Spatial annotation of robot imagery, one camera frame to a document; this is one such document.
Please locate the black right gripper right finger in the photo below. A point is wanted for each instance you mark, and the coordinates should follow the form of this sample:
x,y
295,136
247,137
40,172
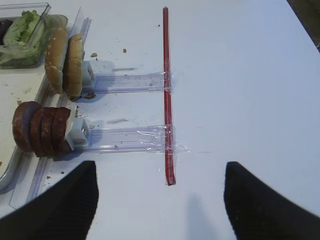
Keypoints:
x,y
257,212

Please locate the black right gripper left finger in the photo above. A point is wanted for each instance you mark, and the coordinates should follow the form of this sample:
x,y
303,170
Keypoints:
x,y
63,212

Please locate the meat patty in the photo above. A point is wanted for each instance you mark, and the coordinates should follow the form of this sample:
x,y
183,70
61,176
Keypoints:
x,y
58,131
21,124
46,130
36,133

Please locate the front meat patty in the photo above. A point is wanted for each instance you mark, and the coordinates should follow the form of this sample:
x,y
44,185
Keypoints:
x,y
21,124

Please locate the green lettuce leaves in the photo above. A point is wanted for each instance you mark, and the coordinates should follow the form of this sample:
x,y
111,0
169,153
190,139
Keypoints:
x,y
21,40

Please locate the white lower right pusher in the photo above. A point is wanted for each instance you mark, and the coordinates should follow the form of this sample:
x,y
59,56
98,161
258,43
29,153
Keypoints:
x,y
80,132

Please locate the white pusher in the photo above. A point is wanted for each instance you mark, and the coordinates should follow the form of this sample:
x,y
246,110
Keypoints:
x,y
88,77
80,132

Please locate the clear lower right track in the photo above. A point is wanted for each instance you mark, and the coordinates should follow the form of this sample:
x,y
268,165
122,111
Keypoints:
x,y
131,139

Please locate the clear track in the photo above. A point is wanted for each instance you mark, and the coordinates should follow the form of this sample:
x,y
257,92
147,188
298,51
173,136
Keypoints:
x,y
114,84
131,139

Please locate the white upper right pusher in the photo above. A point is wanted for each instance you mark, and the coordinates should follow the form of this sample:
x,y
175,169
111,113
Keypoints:
x,y
88,77

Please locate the cream metal tray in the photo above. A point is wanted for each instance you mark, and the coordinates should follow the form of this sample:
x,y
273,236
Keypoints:
x,y
21,79

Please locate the right rear bun half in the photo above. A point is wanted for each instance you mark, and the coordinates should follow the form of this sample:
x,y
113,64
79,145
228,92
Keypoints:
x,y
72,69

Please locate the clear upper right track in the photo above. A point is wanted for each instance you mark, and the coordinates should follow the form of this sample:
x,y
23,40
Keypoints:
x,y
114,84

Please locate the sesame top bun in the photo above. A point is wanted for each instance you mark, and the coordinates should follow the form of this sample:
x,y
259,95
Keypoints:
x,y
55,56

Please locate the clear plastic container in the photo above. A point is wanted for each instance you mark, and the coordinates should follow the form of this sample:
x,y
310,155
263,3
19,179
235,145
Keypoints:
x,y
11,11

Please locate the red plastic rail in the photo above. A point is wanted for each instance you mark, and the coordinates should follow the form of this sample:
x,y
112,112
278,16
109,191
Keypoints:
x,y
169,140

